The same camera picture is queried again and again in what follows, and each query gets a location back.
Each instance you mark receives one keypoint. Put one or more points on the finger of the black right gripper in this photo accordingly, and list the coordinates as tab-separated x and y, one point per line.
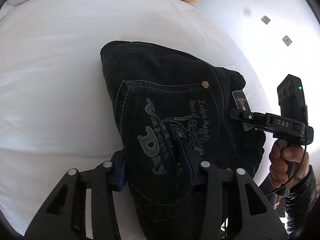
249	120

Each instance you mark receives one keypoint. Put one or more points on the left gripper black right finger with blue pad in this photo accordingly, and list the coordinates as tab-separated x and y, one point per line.
232	205

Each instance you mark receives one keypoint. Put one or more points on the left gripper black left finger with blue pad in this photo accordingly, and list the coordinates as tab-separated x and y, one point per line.
62	215

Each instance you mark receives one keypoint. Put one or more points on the black denim pants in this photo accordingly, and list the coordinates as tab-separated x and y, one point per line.
172	112

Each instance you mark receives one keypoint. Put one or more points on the black jacket sleeve forearm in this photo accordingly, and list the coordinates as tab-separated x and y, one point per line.
300	202

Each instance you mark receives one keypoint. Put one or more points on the person's right hand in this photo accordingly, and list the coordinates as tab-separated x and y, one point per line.
278	168

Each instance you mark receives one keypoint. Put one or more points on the white bed sheet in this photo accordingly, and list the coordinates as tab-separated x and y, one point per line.
56	113

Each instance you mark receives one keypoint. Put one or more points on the lower wall socket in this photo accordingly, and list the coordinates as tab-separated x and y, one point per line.
287	40

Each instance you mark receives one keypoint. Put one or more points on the wall socket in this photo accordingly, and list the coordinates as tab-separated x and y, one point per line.
287	40
265	19

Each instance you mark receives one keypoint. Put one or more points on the upper wall socket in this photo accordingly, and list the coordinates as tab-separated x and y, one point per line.
265	19

